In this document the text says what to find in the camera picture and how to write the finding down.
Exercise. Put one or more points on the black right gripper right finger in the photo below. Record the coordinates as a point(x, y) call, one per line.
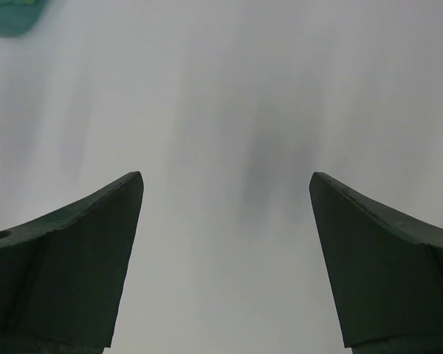
point(385, 270)

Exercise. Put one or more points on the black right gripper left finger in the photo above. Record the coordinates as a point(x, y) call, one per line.
point(62, 274)

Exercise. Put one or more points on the teal plastic bin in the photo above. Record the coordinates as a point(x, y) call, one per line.
point(19, 17)

